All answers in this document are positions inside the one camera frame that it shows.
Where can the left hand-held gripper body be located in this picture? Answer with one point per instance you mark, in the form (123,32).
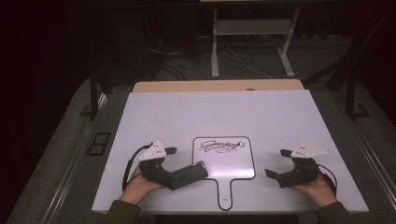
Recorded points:
(152,166)

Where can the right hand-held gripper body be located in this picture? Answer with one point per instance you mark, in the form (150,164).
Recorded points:
(299,177)

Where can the black whiteboard eraser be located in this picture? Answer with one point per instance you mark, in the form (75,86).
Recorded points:
(193,174)

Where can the person's right hand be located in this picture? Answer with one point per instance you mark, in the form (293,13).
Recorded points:
(322,189)

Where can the person's left hand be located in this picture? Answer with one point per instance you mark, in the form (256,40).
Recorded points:
(137,188)

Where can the black metal stand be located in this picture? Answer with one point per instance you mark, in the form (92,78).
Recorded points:
(93,93)
(351,96)

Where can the white metal stand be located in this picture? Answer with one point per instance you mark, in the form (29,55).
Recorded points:
(253,27)

